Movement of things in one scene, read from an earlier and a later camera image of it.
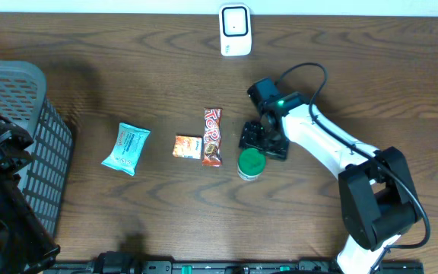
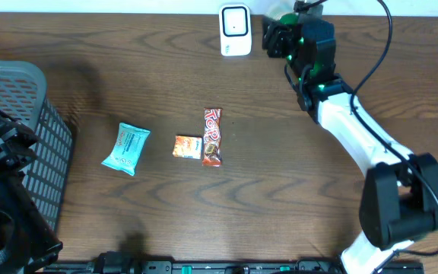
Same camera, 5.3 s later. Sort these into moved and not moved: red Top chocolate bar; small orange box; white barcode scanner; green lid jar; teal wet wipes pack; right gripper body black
Moved: green lid jar; right gripper body black
Not moved: small orange box; white barcode scanner; teal wet wipes pack; red Top chocolate bar
